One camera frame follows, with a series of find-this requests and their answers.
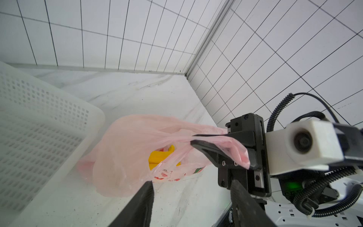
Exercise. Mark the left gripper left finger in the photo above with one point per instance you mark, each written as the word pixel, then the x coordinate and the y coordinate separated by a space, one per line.
pixel 138 212

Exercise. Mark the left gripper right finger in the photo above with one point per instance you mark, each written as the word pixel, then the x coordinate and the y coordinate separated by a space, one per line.
pixel 246 211

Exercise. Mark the single yellow banana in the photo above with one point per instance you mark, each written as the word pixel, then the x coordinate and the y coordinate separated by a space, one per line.
pixel 156 157

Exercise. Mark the pink plastic bag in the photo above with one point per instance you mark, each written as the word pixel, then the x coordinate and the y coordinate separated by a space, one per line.
pixel 118 165

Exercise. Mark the white perforated plastic basket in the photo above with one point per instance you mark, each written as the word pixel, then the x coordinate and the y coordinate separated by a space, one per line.
pixel 44 132

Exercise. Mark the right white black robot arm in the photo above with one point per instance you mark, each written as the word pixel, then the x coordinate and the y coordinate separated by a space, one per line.
pixel 309 191

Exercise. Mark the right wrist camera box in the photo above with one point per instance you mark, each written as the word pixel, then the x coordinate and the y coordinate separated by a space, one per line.
pixel 313 145

